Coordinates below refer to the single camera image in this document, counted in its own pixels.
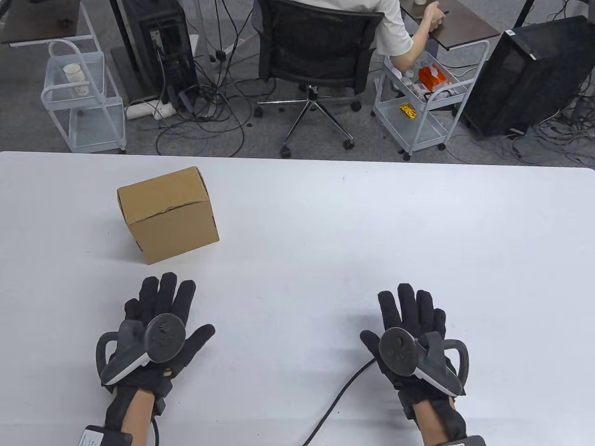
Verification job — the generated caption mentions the dark brown desk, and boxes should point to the dark brown desk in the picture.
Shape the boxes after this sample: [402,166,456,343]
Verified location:
[400,0,501,52]
[0,0,82,46]

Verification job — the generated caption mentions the person's right hand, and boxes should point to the person's right hand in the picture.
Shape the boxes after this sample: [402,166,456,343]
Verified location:
[360,283,468,419]

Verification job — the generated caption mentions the black labelled wrist box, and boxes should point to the black labelled wrist box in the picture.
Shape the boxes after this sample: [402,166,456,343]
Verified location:
[437,435,486,446]
[77,425,133,446]

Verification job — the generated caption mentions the person's left forearm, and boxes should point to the person's left forearm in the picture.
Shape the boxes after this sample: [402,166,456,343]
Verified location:
[105,390,156,435]

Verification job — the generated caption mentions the black and white right controller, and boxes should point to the black and white right controller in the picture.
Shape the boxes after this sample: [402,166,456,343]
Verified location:
[380,328,469,397]

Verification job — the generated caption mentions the white cable bundle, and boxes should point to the white cable bundle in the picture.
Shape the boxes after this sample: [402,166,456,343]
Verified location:
[402,79,461,102]

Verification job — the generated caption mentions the brown cardboard mailer box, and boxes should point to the brown cardboard mailer box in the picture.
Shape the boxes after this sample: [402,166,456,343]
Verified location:
[117,167,220,265]

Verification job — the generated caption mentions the person's left hand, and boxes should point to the person's left hand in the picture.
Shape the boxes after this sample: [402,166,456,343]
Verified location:
[105,273,216,395]

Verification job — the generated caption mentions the black desk leg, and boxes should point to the black desk leg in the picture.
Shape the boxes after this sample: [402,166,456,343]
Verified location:
[514,0,535,28]
[109,0,142,72]

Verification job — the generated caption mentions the orange packet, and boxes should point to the orange packet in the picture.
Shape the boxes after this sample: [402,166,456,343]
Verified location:
[418,66,454,92]

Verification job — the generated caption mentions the black and white controller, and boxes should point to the black and white controller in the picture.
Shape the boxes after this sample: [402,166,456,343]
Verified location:
[380,328,469,397]
[96,314,187,386]

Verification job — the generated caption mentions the white wire cart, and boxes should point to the white wire cart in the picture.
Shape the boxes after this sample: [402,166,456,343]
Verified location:
[372,39,491,161]
[40,39,127,154]

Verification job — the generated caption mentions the black mesh office chair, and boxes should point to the black mesh office chair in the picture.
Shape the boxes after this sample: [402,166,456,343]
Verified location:
[253,0,385,158]

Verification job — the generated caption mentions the white power strip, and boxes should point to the white power strip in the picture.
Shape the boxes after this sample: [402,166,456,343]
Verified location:
[126,100,177,120]

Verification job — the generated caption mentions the black and white left controller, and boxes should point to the black and white left controller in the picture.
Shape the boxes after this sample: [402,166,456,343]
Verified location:
[96,314,187,386]

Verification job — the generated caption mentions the large black computer tower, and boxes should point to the large black computer tower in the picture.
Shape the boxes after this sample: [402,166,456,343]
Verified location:
[465,15,595,138]

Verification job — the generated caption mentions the tangle of black floor cables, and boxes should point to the tangle of black floor cables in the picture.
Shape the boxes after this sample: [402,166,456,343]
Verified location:
[155,0,261,157]
[445,79,595,167]

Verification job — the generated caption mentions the person's right forearm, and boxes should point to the person's right forearm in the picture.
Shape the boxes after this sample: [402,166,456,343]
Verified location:
[414,402,465,439]

